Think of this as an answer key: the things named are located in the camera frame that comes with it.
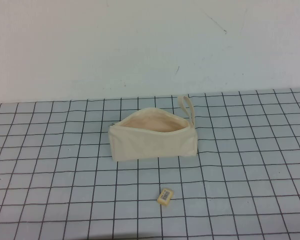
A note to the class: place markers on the yellow eraser with barcode label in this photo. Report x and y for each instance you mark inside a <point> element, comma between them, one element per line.
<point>164,195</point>

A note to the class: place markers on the cream canvas pencil case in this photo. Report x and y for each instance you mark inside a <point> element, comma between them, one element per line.
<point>150,145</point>

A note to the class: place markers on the grey grid-patterned tablecloth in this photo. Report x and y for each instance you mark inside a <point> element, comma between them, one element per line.
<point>65,190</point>

